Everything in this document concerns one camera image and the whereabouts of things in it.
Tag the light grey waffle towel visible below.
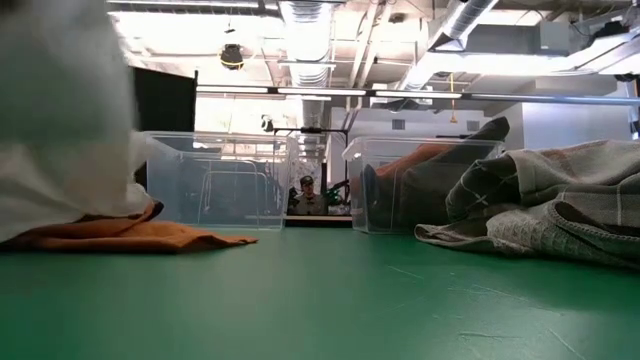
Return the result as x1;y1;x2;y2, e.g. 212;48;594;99
413;199;640;272

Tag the silver ribbed ceiling duct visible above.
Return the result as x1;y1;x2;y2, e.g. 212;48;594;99
278;0;335;132

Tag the black partition panel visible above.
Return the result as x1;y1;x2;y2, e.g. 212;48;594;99
130;66;199;134

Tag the orange towel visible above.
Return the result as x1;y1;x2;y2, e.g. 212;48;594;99
349;143;454;181
0;199;260;254

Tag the person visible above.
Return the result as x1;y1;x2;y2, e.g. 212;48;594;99
289;175;331;217

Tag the black ceiling dome camera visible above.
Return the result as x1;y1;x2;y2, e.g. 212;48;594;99
219;43;246;71

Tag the black boom stand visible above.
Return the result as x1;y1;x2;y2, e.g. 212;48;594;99
260;114;350;191

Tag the wooden desk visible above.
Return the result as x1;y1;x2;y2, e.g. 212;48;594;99
283;214;353;229

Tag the clear plastic bin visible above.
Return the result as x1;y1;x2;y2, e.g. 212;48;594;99
133;130;292;231
341;135;507;235

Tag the dark grey plaid towel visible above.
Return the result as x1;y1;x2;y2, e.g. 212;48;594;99
444;152;640;239

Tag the long ceiling light bar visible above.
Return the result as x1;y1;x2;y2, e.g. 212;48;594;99
195;84;640;107

